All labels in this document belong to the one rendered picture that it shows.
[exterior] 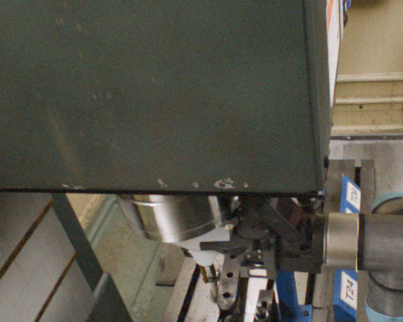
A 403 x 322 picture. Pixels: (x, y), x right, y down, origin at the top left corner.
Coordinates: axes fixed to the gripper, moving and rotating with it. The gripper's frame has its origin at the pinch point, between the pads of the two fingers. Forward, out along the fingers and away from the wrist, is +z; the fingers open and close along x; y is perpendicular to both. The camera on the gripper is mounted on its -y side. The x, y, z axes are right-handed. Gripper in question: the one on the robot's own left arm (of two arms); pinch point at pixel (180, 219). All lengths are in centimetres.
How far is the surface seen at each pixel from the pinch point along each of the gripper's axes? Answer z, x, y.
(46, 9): 0.5, -12.6, -35.1
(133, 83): -5.3, -12.6, -28.5
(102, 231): 73, 77, 87
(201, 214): -6.0, -6.2, -7.3
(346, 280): -23, 30, 47
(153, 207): -1.1, -8.0, -9.8
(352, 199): -23, 59, 48
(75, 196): 79, 78, 70
